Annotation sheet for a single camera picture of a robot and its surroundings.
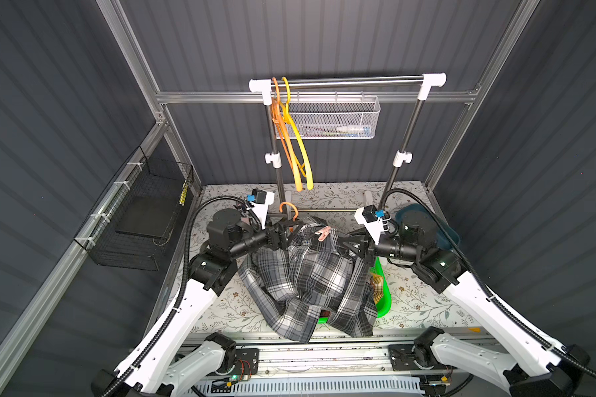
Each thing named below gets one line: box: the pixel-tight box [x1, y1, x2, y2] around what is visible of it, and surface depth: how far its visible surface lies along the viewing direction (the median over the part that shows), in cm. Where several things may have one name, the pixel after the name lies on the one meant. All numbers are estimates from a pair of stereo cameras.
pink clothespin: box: [314, 225, 332, 243], surface depth 65 cm
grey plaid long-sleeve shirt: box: [238, 220, 379, 344], surface depth 72 cm
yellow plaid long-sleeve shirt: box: [369, 272, 384, 305], surface depth 80 cm
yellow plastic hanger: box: [280, 76, 314, 191], surface depth 62 cm
